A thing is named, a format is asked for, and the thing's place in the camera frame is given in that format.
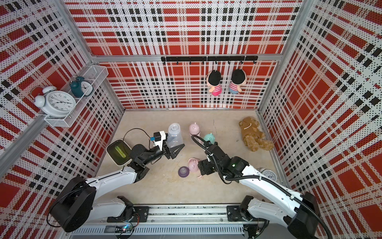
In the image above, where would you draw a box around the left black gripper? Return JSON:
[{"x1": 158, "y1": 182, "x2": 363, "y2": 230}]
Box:
[{"x1": 142, "y1": 132, "x2": 185, "y2": 166}]

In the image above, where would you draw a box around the mint green bottle cap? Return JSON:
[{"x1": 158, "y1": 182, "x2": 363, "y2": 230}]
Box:
[{"x1": 204, "y1": 133, "x2": 215, "y2": 144}]

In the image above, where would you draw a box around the pink pig cap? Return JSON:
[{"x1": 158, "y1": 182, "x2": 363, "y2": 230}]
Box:
[
  {"x1": 188, "y1": 158, "x2": 200, "y2": 172},
  {"x1": 189, "y1": 122, "x2": 201, "y2": 136}
]

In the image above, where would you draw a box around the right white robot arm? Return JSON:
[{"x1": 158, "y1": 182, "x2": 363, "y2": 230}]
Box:
[{"x1": 191, "y1": 135, "x2": 333, "y2": 239}]

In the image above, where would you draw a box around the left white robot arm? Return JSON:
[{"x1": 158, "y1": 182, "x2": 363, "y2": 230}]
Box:
[{"x1": 48, "y1": 144, "x2": 184, "y2": 232}]

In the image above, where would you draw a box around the white green sterilizer box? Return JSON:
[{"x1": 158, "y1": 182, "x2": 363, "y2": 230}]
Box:
[{"x1": 106, "y1": 139, "x2": 131, "y2": 166}]

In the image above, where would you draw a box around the brown teddy bear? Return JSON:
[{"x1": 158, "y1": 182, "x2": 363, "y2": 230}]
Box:
[{"x1": 239, "y1": 117, "x2": 274, "y2": 152}]

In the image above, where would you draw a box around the small white alarm clock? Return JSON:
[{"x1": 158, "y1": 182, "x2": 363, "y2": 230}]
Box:
[{"x1": 259, "y1": 168, "x2": 278, "y2": 182}]

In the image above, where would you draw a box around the doll with pink pants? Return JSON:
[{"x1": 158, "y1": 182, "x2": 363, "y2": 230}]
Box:
[{"x1": 207, "y1": 70, "x2": 222, "y2": 97}]

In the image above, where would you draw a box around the doll with blue pants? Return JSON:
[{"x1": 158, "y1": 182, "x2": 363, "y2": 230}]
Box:
[{"x1": 229, "y1": 69, "x2": 247, "y2": 94}]

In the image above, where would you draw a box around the green circuit board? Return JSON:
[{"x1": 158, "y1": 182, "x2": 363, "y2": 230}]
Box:
[{"x1": 104, "y1": 225, "x2": 134, "y2": 235}]

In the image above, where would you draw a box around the teal alarm clock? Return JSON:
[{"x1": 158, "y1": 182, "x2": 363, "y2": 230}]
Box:
[{"x1": 69, "y1": 76, "x2": 94, "y2": 98}]

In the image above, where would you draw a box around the large white alarm clock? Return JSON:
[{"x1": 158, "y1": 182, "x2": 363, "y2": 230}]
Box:
[{"x1": 34, "y1": 86, "x2": 76, "y2": 118}]

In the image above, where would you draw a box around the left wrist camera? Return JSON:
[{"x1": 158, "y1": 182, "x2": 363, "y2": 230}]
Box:
[{"x1": 150, "y1": 131, "x2": 167, "y2": 151}]

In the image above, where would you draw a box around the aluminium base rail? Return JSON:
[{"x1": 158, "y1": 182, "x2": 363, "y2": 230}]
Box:
[{"x1": 60, "y1": 203, "x2": 294, "y2": 239}]

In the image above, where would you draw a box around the white wire shelf basket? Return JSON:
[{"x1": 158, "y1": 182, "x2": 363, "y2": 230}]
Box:
[{"x1": 34, "y1": 65, "x2": 108, "y2": 127}]

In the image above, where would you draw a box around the black hook rail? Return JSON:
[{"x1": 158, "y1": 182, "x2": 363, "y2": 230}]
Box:
[{"x1": 161, "y1": 55, "x2": 259, "y2": 64}]

